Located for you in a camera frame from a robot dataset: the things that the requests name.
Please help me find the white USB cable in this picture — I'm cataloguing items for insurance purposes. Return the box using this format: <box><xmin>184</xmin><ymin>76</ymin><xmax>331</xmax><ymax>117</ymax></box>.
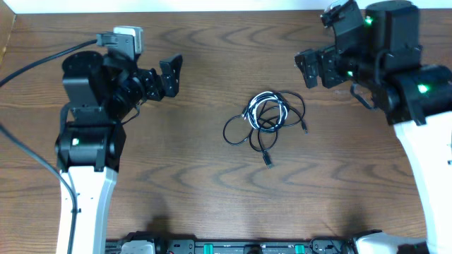
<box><xmin>246</xmin><ymin>90</ymin><xmax>290</xmax><ymax>131</ymax></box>

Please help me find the wooden side board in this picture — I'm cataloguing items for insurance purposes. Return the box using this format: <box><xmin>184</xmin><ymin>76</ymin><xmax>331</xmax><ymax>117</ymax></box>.
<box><xmin>0</xmin><ymin>0</ymin><xmax>16</xmax><ymax>63</ymax></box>

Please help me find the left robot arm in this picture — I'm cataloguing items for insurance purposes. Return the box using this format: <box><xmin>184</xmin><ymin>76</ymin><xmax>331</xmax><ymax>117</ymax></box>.
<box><xmin>55</xmin><ymin>51</ymin><xmax>183</xmax><ymax>253</ymax></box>

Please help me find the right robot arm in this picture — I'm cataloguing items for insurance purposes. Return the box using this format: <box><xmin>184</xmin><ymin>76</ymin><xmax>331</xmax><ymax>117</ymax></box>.
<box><xmin>295</xmin><ymin>1</ymin><xmax>451</xmax><ymax>253</ymax></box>

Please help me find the black USB cable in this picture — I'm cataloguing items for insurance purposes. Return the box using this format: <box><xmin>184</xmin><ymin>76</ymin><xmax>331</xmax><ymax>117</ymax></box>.
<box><xmin>248</xmin><ymin>90</ymin><xmax>309</xmax><ymax>169</ymax></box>
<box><xmin>222</xmin><ymin>105</ymin><xmax>280</xmax><ymax>153</ymax></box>

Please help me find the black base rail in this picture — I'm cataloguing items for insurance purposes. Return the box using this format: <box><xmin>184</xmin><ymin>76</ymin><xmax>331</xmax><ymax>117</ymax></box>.
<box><xmin>105</xmin><ymin>231</ymin><xmax>356</xmax><ymax>254</ymax></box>

